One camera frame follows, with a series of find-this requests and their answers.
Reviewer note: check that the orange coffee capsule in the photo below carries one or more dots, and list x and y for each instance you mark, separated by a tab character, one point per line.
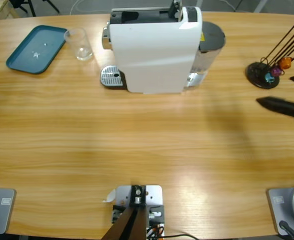
285	63

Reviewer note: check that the clear drinking glass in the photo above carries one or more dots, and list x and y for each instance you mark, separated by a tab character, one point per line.
79	42

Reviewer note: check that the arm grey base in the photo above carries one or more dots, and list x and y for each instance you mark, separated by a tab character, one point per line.
279	207
4	207

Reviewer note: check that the purple coffee capsule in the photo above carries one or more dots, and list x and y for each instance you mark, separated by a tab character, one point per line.
275	72

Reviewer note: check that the blue coffee capsule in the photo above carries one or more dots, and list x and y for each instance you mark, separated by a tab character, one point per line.
269	78

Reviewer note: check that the white capsule coffee machine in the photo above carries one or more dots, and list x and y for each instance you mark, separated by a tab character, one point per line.
151	55

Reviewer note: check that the black capsule holder with rods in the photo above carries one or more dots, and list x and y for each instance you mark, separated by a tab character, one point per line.
254	72

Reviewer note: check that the black tripod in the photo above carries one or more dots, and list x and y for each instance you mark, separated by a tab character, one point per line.
31	8

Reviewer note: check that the teal plastic tray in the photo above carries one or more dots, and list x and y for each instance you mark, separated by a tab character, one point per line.
26	60

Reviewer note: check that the white tape scrap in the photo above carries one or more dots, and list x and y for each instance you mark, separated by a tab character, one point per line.
111	196

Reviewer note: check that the white table frame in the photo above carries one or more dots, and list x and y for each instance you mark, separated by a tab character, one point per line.
260	6

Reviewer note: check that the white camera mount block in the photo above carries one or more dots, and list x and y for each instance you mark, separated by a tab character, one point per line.
153	195

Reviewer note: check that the dark camera post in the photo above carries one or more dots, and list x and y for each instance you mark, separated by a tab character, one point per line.
131	225

